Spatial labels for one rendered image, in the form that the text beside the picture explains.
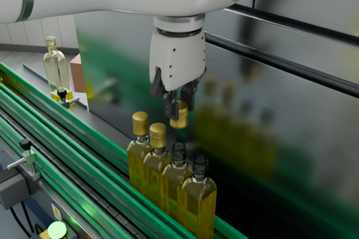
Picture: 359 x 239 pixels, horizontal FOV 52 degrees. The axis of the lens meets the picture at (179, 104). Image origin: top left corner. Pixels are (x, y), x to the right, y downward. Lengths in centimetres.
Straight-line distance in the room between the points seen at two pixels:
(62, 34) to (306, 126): 375
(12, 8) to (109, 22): 67
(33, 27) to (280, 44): 387
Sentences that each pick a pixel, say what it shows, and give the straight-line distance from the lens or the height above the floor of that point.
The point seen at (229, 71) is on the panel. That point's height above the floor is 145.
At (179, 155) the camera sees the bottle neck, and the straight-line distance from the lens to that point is 75.
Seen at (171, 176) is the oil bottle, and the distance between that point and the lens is 78.
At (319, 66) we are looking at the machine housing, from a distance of 64.
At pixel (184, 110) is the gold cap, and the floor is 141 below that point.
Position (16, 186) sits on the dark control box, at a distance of 122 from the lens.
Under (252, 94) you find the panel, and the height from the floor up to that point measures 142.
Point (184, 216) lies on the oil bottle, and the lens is 83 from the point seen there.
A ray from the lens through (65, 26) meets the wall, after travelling 422.
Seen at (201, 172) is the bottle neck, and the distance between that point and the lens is 73.
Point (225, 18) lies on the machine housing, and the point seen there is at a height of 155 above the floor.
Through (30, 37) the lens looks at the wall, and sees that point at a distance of 447.
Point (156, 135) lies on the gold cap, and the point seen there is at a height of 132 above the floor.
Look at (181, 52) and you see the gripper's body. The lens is 61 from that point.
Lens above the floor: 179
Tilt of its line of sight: 33 degrees down
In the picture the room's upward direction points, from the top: straight up
